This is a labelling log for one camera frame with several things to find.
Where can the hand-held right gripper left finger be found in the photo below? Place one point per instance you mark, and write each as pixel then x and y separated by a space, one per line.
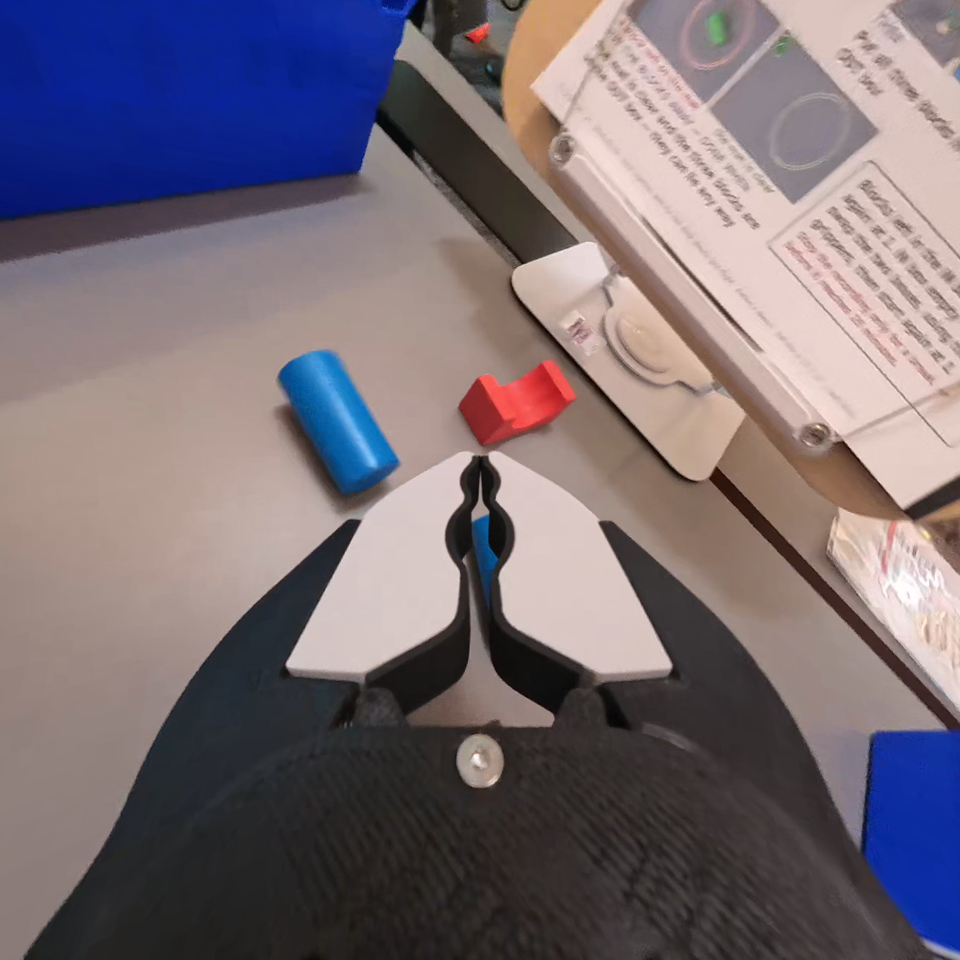
pixel 390 592

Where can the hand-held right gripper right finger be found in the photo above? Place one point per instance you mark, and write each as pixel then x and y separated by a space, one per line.
pixel 570 592

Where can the small blue cylinder block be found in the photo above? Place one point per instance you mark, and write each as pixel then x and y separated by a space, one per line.
pixel 482 562

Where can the large blue cylinder block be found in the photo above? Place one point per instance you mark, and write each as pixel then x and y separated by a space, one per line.
pixel 337 420

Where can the red wooden arch block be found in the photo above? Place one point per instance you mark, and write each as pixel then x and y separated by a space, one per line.
pixel 495 409

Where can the blue plastic bin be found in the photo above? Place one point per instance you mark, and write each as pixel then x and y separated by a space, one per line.
pixel 187 97

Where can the white stand base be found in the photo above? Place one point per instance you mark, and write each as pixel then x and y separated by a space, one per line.
pixel 675 435

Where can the white page holder bar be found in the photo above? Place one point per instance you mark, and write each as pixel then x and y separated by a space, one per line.
pixel 675 281

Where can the clear plastic bag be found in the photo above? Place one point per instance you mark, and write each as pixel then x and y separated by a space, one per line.
pixel 900 592

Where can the blue bin white label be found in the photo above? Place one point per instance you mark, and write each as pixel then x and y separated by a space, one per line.
pixel 915 825

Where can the black table divider strip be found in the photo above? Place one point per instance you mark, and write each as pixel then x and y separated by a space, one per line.
pixel 465 157

